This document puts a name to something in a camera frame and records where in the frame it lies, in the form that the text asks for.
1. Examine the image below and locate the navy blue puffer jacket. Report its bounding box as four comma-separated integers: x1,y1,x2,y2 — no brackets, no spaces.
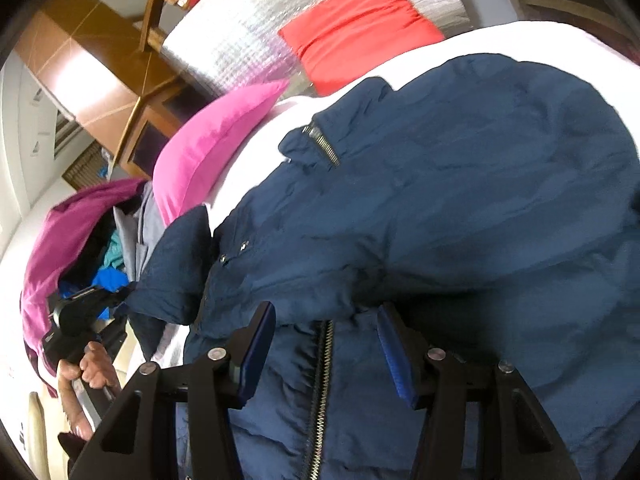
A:
122,52,640,480

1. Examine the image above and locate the bright blue garment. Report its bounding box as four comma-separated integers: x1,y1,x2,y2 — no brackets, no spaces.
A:
57,266,132,322

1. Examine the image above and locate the magenta garment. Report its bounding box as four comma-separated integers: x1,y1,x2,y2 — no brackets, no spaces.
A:
20,177,151,396

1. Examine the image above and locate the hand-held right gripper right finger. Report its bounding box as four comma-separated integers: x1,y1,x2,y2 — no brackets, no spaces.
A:
377,302,583,480

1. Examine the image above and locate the red pillow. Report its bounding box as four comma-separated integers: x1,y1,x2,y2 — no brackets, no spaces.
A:
277,0,446,97

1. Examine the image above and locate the teal garment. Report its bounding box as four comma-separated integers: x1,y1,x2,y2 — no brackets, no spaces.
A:
102,230,127,270

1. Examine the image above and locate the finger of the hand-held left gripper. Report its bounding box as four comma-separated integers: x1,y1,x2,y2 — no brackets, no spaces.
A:
112,281,139,318

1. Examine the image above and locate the wooden ladder rail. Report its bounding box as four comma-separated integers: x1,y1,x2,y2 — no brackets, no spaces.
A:
137,0,193,53

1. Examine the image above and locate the pink pillow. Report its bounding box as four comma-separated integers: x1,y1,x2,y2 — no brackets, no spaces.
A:
152,79,292,226

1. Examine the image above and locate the silver foil insulation mat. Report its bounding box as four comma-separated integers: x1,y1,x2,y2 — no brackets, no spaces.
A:
159,0,473,111

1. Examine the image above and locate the person's left hand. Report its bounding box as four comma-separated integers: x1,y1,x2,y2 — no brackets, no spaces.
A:
56,341,123,437

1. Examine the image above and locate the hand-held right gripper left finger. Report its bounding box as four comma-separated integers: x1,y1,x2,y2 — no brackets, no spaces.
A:
67,301,277,480

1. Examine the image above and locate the white embossed blanket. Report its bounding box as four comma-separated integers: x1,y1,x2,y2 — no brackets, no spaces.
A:
150,22,640,376

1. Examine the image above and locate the brown wooden wardrobe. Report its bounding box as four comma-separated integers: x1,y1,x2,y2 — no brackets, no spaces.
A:
12,0,196,181

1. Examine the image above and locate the slatted window shutter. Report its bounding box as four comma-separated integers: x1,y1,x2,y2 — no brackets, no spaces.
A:
52,110,110,184

